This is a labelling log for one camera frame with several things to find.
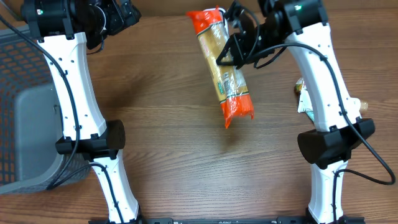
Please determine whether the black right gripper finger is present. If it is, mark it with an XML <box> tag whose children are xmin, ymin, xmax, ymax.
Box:
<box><xmin>216</xmin><ymin>52</ymin><xmax>239</xmax><ymax>66</ymax></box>
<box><xmin>221</xmin><ymin>34</ymin><xmax>238</xmax><ymax>55</ymax></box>

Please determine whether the orange spaghetti pack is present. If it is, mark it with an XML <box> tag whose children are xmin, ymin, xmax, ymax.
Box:
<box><xmin>186</xmin><ymin>8</ymin><xmax>254</xmax><ymax>128</ymax></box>

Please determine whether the green yellow snack pouch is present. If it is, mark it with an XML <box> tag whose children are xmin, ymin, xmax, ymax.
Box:
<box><xmin>294</xmin><ymin>77</ymin><xmax>305</xmax><ymax>93</ymax></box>

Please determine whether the white tube with gold cap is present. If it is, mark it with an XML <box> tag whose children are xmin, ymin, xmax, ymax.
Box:
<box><xmin>297</xmin><ymin>90</ymin><xmax>368</xmax><ymax>114</ymax></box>

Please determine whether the teal snack packet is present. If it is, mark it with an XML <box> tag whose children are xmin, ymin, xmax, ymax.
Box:
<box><xmin>305</xmin><ymin>111</ymin><xmax>315</xmax><ymax>122</ymax></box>

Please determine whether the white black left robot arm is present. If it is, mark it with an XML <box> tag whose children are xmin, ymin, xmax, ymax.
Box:
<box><xmin>21</xmin><ymin>0</ymin><xmax>141</xmax><ymax>223</ymax></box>

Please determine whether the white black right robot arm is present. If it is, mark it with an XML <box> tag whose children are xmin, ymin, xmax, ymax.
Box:
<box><xmin>217</xmin><ymin>0</ymin><xmax>375</xmax><ymax>223</ymax></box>

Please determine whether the white barcode scanner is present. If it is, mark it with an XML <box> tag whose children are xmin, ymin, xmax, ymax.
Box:
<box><xmin>216</xmin><ymin>7</ymin><xmax>226</xmax><ymax>15</ymax></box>

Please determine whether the grey plastic shopping basket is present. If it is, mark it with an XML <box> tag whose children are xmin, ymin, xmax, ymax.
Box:
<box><xmin>0</xmin><ymin>24</ymin><xmax>91</xmax><ymax>195</ymax></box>

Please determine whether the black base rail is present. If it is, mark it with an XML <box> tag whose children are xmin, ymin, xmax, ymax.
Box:
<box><xmin>88</xmin><ymin>216</ymin><xmax>364</xmax><ymax>224</ymax></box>

